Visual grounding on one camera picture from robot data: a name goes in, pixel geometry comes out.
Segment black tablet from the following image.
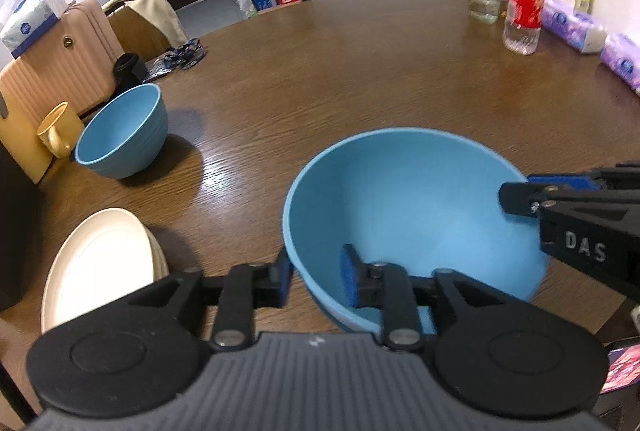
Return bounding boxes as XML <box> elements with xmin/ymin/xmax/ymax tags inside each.
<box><xmin>597</xmin><ymin>336</ymin><xmax>640</xmax><ymax>394</ymax></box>

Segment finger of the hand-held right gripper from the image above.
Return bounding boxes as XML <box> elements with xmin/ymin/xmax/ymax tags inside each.
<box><xmin>527</xmin><ymin>165</ymin><xmax>640</xmax><ymax>193</ymax></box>
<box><xmin>499</xmin><ymin>181</ymin><xmax>547</xmax><ymax>218</ymax></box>

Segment blue bowl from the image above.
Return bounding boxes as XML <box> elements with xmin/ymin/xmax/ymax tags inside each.
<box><xmin>74</xmin><ymin>84</ymin><xmax>169</xmax><ymax>179</ymax></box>
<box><xmin>282</xmin><ymin>127</ymin><xmax>551</xmax><ymax>333</ymax></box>

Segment black paper bag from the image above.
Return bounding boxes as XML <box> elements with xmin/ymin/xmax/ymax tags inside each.
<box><xmin>0</xmin><ymin>146</ymin><xmax>43</xmax><ymax>312</ymax></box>

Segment beige cloth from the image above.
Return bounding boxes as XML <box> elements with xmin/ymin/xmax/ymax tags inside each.
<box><xmin>101</xmin><ymin>0</ymin><xmax>190</xmax><ymax>58</ymax></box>

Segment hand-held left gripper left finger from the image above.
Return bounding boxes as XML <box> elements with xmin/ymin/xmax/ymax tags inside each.
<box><xmin>128</xmin><ymin>247</ymin><xmax>295</xmax><ymax>352</ymax></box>

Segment purple tissue pack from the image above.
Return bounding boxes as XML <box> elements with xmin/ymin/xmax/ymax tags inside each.
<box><xmin>599</xmin><ymin>32</ymin><xmax>640</xmax><ymax>94</ymax></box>
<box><xmin>542</xmin><ymin>0</ymin><xmax>608</xmax><ymax>54</ymax></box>

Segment pale yellow kettle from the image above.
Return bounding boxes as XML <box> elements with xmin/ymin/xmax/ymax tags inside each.
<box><xmin>0</xmin><ymin>96</ymin><xmax>56</xmax><ymax>184</ymax></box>

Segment white blue tissue pack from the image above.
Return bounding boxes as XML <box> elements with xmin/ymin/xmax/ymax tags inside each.
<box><xmin>0</xmin><ymin>0</ymin><xmax>68</xmax><ymax>58</ymax></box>

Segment dark foil packet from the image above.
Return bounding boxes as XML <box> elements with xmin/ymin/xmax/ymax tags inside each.
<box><xmin>147</xmin><ymin>56</ymin><xmax>176</xmax><ymax>80</ymax></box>

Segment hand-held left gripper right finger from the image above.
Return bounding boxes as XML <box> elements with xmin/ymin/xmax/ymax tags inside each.
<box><xmin>340</xmin><ymin>243</ymin><xmax>529</xmax><ymax>352</ymax></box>

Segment blue black lanyard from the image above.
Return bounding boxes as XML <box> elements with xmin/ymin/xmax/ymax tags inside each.
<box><xmin>165</xmin><ymin>38</ymin><xmax>207</xmax><ymax>71</ymax></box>

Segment yellow mug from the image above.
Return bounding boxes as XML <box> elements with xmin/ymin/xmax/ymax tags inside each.
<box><xmin>36</xmin><ymin>102</ymin><xmax>86</xmax><ymax>158</ymax></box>

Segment pink ribbed suitcase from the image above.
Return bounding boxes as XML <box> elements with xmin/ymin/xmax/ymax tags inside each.
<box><xmin>0</xmin><ymin>0</ymin><xmax>126</xmax><ymax>122</ymax></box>

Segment black cup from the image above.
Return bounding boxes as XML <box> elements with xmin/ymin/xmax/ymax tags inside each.
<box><xmin>112</xmin><ymin>53</ymin><xmax>149</xmax><ymax>93</ymax></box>

